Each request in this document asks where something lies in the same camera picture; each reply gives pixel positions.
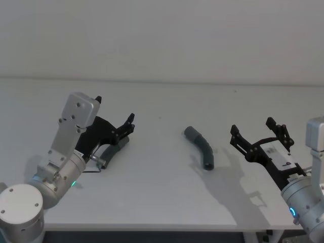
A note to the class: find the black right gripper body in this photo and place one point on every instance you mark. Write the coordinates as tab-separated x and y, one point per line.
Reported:
276	158

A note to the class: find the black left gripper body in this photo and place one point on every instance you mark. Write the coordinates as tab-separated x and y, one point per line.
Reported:
100	131

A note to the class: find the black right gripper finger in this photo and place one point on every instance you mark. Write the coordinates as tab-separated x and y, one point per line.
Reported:
282	132
241	143

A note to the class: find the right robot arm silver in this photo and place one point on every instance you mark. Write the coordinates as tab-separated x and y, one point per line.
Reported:
303	200

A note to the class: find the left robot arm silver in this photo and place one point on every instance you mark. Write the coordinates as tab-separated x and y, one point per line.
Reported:
63	141

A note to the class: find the curved dark grey pipe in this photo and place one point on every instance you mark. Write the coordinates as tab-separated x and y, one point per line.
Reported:
202	148
112	152

